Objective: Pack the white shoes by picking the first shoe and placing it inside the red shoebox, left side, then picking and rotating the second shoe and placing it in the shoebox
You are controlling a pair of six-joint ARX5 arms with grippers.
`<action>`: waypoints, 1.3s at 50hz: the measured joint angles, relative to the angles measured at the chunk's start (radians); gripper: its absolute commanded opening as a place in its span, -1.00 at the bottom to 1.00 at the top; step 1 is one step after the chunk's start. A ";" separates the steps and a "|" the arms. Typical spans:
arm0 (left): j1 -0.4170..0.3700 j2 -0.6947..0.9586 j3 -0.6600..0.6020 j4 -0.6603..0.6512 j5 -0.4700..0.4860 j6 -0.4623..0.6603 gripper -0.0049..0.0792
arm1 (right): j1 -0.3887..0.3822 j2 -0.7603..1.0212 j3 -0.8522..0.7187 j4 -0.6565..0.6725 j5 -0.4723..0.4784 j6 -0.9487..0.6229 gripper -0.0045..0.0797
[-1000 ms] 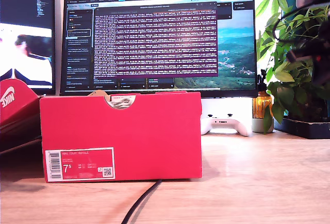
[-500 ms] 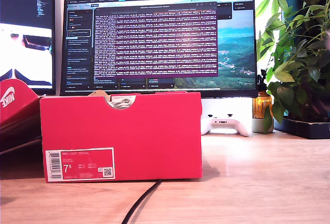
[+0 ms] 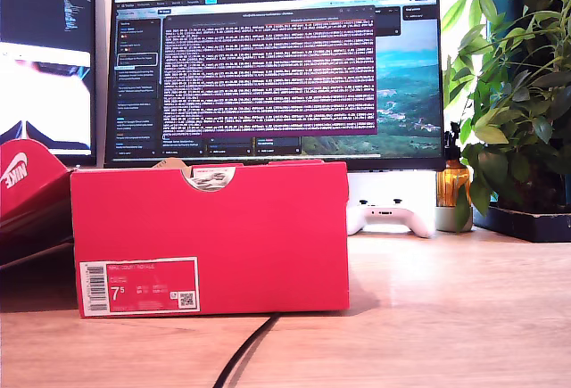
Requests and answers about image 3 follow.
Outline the red cardboard shoebox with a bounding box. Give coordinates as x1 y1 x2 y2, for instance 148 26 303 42
70 159 351 319

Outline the red shoebox lid white logo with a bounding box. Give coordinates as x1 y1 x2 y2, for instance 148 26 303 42
0 139 75 268

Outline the large black computer monitor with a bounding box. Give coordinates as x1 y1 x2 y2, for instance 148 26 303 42
103 0 447 173

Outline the white game controller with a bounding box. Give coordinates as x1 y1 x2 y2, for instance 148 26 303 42
346 198 436 238

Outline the brown cardboard insert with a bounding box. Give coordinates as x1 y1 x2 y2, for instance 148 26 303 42
151 158 193 179

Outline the pale green plant pot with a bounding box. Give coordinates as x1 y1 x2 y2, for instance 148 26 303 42
435 205 474 233

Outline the amber pump bottle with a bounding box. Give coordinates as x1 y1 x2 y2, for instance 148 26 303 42
436 120 472 209

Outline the green leafy houseplant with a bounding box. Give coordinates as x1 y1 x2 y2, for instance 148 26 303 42
441 0 571 233

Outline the black plant tray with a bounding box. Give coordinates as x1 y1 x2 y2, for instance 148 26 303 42
472 203 571 244

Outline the small black computer monitor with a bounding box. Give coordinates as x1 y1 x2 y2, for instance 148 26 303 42
0 0 98 167

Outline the black table cable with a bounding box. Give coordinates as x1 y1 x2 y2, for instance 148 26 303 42
212 312 281 388

